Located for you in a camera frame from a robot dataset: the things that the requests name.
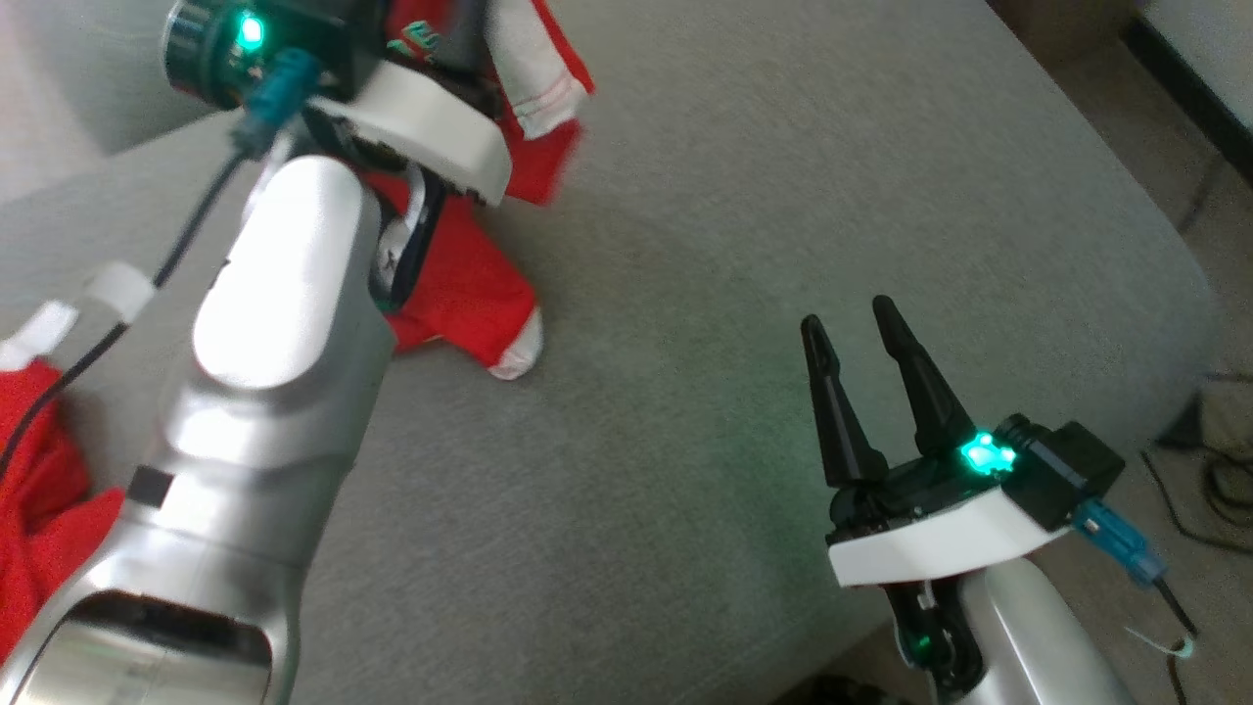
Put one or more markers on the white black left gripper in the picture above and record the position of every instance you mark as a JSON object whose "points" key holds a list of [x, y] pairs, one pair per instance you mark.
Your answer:
{"points": [[431, 122]]}

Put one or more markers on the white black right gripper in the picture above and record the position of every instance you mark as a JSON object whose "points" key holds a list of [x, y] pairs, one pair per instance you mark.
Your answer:
{"points": [[930, 543]]}

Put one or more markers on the red Bulls 23 jersey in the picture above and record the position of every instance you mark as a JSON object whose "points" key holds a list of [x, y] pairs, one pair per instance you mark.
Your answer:
{"points": [[460, 284]]}

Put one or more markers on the red shorts with white stripe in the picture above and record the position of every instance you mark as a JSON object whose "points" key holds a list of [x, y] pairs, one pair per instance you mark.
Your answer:
{"points": [[39, 490]]}

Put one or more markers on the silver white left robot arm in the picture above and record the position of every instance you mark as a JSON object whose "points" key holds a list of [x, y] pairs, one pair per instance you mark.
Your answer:
{"points": [[284, 323]]}

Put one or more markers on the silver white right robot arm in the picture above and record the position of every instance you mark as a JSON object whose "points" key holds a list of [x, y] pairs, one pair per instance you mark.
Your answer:
{"points": [[1038, 646]]}

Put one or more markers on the grey fabric sofa seat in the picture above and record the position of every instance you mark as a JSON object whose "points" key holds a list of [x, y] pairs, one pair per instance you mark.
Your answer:
{"points": [[685, 245]]}

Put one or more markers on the black baseboard strip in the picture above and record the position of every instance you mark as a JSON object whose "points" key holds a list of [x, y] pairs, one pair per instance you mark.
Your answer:
{"points": [[1194, 98]]}

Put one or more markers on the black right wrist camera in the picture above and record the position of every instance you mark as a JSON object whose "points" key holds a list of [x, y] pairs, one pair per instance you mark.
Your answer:
{"points": [[1067, 475]]}

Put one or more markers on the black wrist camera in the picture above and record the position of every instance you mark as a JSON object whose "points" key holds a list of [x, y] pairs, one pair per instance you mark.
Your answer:
{"points": [[1067, 475], [210, 49]]}

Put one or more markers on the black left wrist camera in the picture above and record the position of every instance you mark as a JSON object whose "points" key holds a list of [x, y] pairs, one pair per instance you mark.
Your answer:
{"points": [[210, 49]]}

